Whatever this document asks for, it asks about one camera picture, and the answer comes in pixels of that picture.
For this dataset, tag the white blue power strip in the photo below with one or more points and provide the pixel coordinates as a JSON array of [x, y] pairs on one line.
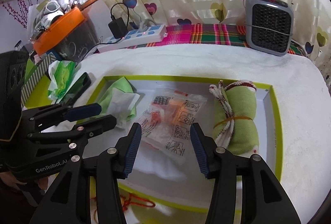
[[153, 34]]

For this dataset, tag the red opera mask tassel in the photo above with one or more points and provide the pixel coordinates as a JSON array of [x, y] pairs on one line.
[[128, 201]]

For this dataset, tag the person's left hand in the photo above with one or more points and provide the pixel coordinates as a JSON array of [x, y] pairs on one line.
[[9, 179]]

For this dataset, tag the plaid pink green cloth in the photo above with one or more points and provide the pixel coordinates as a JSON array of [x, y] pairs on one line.
[[219, 34]]

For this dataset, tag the white fleece blanket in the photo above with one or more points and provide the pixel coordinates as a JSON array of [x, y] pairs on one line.
[[303, 99]]

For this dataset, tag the light green folded cloth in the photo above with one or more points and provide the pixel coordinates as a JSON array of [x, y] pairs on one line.
[[121, 84]]

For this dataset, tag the green white tissue pack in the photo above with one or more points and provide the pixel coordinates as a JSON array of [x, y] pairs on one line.
[[61, 76]]

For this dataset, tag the orange storage tray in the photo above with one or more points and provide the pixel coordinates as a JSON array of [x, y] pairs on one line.
[[57, 31]]

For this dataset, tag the lime green box lid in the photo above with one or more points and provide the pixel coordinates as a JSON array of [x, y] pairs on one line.
[[39, 96]]

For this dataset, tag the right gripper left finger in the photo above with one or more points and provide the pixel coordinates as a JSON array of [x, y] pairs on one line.
[[118, 161]]

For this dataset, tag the black smartphone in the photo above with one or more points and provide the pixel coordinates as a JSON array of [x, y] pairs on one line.
[[76, 90]]

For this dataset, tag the white towel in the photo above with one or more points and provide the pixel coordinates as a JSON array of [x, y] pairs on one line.
[[152, 161]]

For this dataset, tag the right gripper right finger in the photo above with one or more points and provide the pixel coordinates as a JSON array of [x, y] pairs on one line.
[[213, 160]]

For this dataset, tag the grey portable fan heater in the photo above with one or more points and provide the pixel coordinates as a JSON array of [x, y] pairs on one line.
[[269, 26]]

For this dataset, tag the rolled green towel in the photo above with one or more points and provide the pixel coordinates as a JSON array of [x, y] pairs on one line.
[[234, 113]]

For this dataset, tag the lime green shallow box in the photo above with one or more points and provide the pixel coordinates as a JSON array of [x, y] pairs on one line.
[[194, 193]]

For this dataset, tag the black power adapter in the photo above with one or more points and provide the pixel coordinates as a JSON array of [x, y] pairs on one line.
[[118, 28]]

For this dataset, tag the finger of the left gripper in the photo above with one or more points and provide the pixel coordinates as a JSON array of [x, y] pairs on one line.
[[60, 141], [41, 118]]

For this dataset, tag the clear printed plastic packet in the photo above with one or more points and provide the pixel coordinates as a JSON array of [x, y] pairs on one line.
[[166, 122]]

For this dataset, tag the green striped gift box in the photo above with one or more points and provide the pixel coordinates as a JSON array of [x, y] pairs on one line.
[[36, 75]]

